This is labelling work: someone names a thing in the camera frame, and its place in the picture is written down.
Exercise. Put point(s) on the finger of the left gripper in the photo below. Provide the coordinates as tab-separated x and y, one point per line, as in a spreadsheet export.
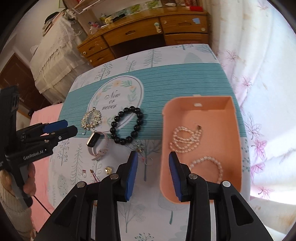
42	128
49	139

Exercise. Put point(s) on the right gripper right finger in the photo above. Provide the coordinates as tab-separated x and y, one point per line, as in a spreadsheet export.
234	218

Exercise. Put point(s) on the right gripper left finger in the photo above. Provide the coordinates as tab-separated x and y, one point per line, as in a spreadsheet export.
92	207

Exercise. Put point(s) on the pearl bracelet gold pendant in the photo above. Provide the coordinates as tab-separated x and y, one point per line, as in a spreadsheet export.
208	168

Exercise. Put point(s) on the pink plastic tray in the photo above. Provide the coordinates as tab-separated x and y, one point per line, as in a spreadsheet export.
220	137

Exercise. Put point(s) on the beige knit sleeve forearm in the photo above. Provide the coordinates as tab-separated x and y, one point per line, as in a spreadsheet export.
20	217

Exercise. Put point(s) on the left hand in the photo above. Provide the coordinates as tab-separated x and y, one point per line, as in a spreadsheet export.
30	185

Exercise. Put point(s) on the pink bed blanket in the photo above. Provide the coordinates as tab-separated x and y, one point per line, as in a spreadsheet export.
41	208

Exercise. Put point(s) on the tree pattern tablecloth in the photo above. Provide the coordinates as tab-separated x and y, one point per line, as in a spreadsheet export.
148	80

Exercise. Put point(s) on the wooden desk with drawers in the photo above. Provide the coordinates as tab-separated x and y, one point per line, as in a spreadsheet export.
146	30

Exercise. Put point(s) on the white leaf pattern curtain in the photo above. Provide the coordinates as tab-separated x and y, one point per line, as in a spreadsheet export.
256	48

